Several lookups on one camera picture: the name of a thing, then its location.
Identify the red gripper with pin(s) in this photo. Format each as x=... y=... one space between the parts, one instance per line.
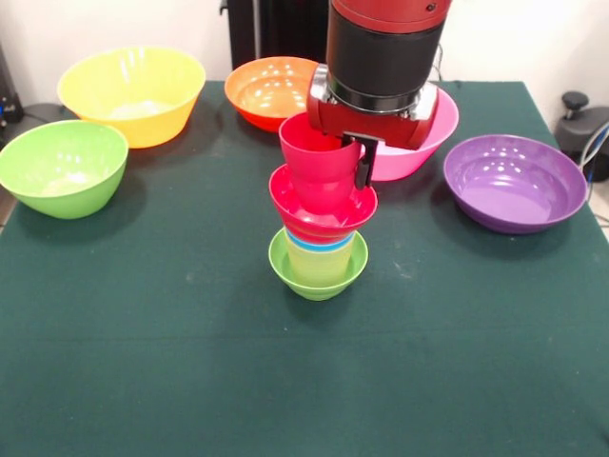
x=371 y=126

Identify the small red bowl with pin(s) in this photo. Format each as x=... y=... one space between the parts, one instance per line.
x=319 y=231

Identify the blue cup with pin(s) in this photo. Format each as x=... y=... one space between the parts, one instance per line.
x=323 y=246

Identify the yellow cup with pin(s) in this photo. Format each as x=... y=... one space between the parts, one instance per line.
x=319 y=266

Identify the small green bowl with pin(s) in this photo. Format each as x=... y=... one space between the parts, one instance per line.
x=319 y=291

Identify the purple bowl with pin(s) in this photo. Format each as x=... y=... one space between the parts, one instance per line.
x=514 y=185

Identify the large green bowl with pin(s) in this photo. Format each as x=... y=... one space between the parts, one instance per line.
x=57 y=171

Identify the large pink bowl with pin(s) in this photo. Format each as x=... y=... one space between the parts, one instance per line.
x=428 y=138

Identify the orange bowl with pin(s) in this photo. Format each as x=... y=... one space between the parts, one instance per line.
x=266 y=95

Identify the large yellow bowl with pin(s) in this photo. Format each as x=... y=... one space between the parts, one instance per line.
x=133 y=85

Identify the dark green tablecloth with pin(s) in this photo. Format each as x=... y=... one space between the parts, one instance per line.
x=238 y=381

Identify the black equipment box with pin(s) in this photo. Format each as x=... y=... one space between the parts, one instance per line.
x=9 y=105

